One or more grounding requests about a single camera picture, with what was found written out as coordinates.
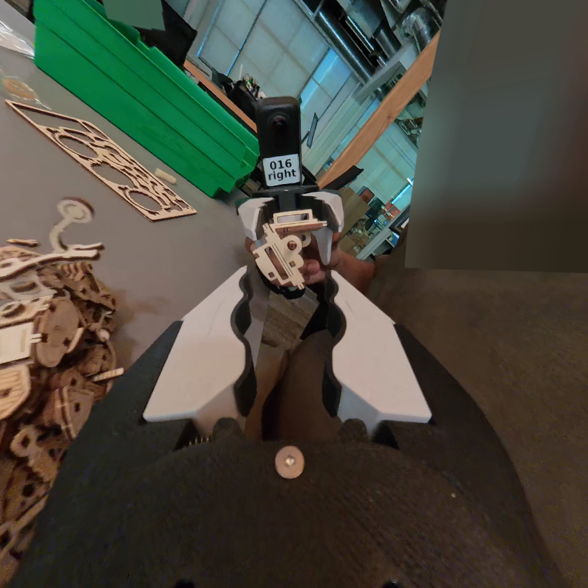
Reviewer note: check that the clear bag with small parts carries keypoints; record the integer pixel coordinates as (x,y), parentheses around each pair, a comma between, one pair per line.
(18,89)

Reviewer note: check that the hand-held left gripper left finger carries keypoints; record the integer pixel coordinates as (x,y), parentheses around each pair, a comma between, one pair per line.
(202,358)

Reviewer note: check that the black bag with pens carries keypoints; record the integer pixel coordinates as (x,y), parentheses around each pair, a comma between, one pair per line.
(243,94)

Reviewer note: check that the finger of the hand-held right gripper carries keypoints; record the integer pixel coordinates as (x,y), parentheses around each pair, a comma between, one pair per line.
(334,216)
(250,218)

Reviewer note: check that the cardboard box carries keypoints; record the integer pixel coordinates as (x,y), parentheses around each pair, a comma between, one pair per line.
(353,216)

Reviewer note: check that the clear plastic bag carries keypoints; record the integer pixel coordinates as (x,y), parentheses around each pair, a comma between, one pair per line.
(13,39)

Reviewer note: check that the small wooden model subassembly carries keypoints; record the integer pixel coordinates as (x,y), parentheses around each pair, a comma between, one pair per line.
(280,252)

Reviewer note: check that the person's right hand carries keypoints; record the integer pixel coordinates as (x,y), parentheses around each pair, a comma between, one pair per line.
(353,273)

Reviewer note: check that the wooden sheet with round cutouts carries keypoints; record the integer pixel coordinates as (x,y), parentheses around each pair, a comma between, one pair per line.
(115,170)

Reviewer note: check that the pile of wooden puzzle pieces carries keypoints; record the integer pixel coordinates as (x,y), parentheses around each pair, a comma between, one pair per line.
(50,330)

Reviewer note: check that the green plastic bin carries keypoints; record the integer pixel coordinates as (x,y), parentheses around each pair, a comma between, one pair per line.
(138,92)

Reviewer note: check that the small wooden dowel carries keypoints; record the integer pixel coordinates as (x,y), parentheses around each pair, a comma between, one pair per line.
(164,175)

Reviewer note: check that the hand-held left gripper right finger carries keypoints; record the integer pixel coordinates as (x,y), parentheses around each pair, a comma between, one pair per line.
(376,367)

